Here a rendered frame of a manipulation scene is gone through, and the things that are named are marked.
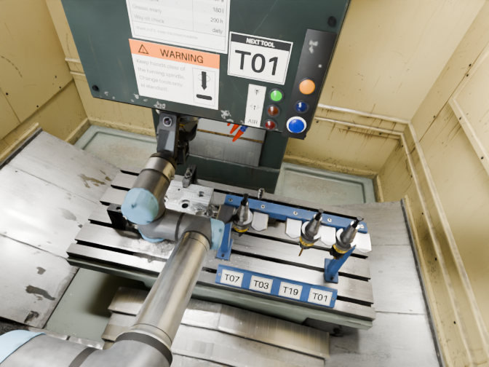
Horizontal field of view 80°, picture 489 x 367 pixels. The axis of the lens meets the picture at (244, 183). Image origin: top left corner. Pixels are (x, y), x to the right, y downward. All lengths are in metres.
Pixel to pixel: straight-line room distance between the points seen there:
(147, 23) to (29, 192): 1.36
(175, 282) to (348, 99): 1.41
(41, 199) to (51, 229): 0.17
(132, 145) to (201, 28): 1.72
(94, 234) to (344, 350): 1.10
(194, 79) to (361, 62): 1.21
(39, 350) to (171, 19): 0.51
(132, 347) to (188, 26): 0.49
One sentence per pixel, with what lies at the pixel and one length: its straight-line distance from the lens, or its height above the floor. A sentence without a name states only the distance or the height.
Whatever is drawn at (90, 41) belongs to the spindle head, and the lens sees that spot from 0.62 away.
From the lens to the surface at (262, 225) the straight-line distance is 0.93.
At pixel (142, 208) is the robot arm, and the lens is 0.65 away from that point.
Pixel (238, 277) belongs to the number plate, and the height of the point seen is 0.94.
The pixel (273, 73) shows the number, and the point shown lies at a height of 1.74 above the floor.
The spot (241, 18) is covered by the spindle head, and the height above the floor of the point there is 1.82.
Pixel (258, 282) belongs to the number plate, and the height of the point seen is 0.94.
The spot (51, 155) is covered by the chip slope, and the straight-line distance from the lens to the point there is 1.91.
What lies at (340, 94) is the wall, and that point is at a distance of 1.73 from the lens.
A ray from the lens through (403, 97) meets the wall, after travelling 1.80.
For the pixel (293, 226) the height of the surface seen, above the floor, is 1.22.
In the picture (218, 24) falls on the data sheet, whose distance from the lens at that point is 0.51.
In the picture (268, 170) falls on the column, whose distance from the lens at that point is 1.58.
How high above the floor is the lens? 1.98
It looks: 48 degrees down
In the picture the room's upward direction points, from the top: 8 degrees clockwise
